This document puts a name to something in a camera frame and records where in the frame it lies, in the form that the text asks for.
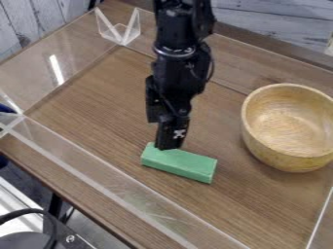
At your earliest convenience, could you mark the clear acrylic corner bracket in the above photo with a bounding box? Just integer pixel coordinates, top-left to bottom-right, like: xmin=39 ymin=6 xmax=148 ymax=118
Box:
xmin=94 ymin=8 xmax=141 ymax=46

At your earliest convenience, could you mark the black cable loop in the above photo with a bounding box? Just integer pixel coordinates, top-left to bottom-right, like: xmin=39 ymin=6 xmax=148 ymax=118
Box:
xmin=0 ymin=208 xmax=61 ymax=249

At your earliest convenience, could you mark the light wooden bowl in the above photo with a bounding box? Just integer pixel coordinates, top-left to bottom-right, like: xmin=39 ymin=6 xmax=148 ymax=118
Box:
xmin=241 ymin=83 xmax=333 ymax=173

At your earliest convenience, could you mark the green rectangular block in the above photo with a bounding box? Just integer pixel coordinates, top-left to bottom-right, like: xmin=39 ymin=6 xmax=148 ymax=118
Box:
xmin=141 ymin=142 xmax=217 ymax=184

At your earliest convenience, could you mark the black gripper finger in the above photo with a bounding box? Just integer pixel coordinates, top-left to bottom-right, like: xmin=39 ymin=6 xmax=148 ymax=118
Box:
xmin=156 ymin=115 xmax=190 ymax=150

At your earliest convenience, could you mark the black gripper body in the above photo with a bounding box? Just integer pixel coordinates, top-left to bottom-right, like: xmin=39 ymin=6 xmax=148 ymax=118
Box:
xmin=146 ymin=48 xmax=213 ymax=123

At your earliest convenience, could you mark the grey metal base plate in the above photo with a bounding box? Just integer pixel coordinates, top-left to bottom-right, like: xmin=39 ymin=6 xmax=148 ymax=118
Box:
xmin=0 ymin=224 xmax=97 ymax=249

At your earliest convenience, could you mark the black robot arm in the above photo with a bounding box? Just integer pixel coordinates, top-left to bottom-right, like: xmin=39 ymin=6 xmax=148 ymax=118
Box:
xmin=146 ymin=0 xmax=216 ymax=150

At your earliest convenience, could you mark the black table leg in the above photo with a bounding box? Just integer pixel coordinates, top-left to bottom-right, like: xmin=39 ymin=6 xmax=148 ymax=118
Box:
xmin=49 ymin=194 xmax=65 ymax=218

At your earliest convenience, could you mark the clear acrylic tray wall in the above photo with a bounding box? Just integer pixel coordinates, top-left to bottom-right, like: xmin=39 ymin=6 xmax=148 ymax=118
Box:
xmin=0 ymin=2 xmax=333 ymax=249

